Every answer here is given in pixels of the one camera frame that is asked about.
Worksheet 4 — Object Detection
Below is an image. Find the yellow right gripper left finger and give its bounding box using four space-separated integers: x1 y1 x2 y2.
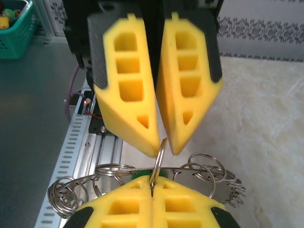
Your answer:
62 175 153 228

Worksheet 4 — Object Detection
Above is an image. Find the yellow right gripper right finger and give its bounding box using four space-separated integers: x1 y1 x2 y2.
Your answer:
152 175 241 228

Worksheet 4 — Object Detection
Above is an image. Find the metal strip band with holes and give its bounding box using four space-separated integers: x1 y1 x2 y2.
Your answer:
50 165 246 208

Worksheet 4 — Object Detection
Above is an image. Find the silver split key ring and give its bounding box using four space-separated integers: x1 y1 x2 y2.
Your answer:
47 175 82 219
149 137 169 193
172 163 217 199
95 163 137 178
189 152 226 184

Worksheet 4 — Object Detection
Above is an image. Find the green plastic basket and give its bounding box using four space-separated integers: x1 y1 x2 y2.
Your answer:
0 0 40 60

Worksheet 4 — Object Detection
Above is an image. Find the yellow toy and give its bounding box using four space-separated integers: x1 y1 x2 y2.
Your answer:
0 15 10 31

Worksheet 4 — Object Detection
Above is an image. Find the green toy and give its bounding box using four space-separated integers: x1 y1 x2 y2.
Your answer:
2 8 17 19

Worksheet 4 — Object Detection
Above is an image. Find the control board with wires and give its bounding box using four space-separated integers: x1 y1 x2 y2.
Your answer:
70 88 103 120

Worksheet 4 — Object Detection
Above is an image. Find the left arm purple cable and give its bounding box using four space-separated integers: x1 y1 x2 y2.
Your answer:
65 65 81 113

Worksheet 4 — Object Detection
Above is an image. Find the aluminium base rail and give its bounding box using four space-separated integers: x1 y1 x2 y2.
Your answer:
77 131 124 181

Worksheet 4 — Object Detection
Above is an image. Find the slotted grey cable duct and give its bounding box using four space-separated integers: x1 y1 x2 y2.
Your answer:
34 113 93 228

